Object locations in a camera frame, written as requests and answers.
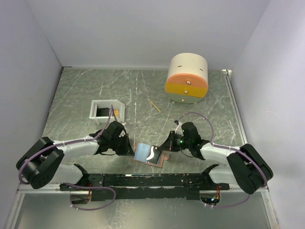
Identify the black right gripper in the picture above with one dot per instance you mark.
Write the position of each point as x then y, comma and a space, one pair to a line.
168, 144

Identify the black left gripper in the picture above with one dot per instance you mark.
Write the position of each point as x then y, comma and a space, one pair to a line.
127, 150

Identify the pink leather card holder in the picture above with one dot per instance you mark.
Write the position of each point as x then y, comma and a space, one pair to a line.
143, 153

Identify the white card storage box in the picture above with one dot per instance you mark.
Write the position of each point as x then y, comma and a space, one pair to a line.
100, 111

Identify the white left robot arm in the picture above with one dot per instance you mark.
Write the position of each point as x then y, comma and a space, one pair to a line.
46, 161

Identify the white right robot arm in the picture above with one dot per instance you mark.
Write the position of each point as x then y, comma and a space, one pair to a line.
242, 166

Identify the gold card stack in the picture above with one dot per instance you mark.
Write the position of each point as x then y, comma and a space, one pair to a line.
116, 112

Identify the small wooden stick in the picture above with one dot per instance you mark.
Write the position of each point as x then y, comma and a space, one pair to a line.
155, 106

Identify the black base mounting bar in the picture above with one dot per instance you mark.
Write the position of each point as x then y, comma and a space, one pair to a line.
141, 186

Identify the round white drawer cabinet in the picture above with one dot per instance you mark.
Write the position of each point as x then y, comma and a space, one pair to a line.
187, 80

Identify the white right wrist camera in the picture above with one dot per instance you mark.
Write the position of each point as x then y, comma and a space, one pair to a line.
178, 129

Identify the aluminium right side rail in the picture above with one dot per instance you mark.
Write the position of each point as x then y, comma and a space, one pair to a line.
227, 76

